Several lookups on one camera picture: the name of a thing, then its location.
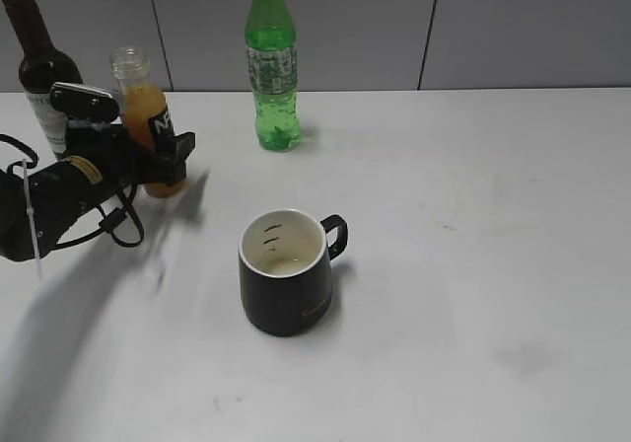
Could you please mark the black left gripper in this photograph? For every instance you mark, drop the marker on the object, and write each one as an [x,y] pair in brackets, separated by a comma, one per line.
[101,162]

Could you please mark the NFC orange juice bottle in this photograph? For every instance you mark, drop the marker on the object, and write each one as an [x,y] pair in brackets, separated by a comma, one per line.
[146,112]

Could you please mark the black mug white interior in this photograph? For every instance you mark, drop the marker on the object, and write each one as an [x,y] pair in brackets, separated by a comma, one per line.
[285,270]

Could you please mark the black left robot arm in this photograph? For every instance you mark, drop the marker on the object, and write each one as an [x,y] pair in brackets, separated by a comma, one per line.
[39,207]

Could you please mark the white zip tie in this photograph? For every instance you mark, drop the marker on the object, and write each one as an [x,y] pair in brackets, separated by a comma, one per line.
[31,218]

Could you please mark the dark red wine bottle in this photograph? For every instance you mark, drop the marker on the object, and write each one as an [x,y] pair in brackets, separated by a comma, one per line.
[42,66]

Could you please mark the green plastic soda bottle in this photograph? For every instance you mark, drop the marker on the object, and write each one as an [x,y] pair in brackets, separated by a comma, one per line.
[271,53]

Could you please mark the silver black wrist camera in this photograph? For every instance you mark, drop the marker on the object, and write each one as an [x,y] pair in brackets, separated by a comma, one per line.
[84,102]

